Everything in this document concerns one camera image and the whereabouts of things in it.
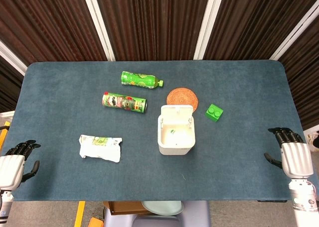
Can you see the grey plastic stool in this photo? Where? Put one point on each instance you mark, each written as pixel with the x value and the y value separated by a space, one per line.
pixel 194 214

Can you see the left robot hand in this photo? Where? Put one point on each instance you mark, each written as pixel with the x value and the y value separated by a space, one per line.
pixel 11 168

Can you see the small white green cap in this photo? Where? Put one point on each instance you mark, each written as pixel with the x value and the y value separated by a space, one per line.
pixel 172 131

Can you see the orange woven coaster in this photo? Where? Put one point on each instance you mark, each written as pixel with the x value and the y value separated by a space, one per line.
pixel 182 96

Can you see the white ceramic plate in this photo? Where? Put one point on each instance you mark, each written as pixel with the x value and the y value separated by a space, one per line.
pixel 162 207

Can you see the white plastic bin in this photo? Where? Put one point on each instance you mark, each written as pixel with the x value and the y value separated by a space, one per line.
pixel 176 131

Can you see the brown cardboard box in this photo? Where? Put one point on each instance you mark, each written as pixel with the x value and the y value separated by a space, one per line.
pixel 123 207

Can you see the orange box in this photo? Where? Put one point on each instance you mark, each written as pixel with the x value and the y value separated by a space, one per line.
pixel 96 222

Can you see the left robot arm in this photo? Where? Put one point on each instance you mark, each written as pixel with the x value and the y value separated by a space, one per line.
pixel 5 207

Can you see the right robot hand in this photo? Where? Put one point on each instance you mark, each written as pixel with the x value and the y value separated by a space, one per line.
pixel 296 159

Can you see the blue felt table mat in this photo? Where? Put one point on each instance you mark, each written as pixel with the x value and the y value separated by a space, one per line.
pixel 124 174

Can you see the green toy building block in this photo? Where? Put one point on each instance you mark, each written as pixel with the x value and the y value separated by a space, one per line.
pixel 213 112

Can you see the crumpled white snack wrapper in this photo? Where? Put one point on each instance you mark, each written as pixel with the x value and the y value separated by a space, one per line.
pixel 99 148

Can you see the white sneaker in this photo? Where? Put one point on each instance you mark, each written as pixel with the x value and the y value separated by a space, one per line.
pixel 314 140

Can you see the green chips can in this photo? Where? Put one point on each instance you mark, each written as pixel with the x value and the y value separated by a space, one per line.
pixel 124 102

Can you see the green plastic bottle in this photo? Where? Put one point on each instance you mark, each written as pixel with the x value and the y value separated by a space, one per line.
pixel 139 79

